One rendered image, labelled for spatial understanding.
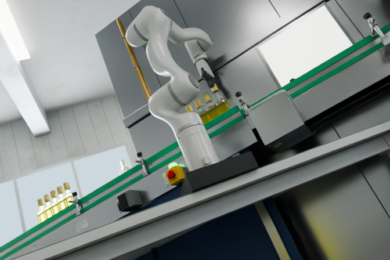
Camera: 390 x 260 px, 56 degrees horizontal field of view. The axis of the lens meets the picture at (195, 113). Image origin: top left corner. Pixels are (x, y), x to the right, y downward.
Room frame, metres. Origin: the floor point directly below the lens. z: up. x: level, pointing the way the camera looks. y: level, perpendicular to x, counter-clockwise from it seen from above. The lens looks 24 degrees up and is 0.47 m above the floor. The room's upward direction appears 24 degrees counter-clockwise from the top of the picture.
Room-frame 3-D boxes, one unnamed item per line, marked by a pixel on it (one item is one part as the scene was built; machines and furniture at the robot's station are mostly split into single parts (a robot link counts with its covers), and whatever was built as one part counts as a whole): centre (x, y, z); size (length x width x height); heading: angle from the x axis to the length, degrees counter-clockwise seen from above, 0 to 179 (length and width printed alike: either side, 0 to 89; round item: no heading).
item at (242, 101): (1.61, -0.23, 1.12); 0.17 x 0.03 x 0.12; 163
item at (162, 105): (1.35, 0.07, 1.12); 0.19 x 0.12 x 0.24; 66
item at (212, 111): (1.78, -0.09, 1.16); 0.06 x 0.06 x 0.21; 72
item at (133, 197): (1.75, 0.47, 0.96); 0.08 x 0.08 x 0.08; 73
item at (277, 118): (1.50, -0.32, 0.92); 0.27 x 0.17 x 0.15; 163
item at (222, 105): (1.77, -0.15, 1.16); 0.06 x 0.06 x 0.21; 72
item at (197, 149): (1.34, 0.05, 0.90); 0.19 x 0.19 x 0.18
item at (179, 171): (1.67, 0.20, 0.96); 0.07 x 0.07 x 0.07; 73
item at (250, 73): (1.81, -0.44, 1.32); 0.90 x 0.03 x 0.34; 73
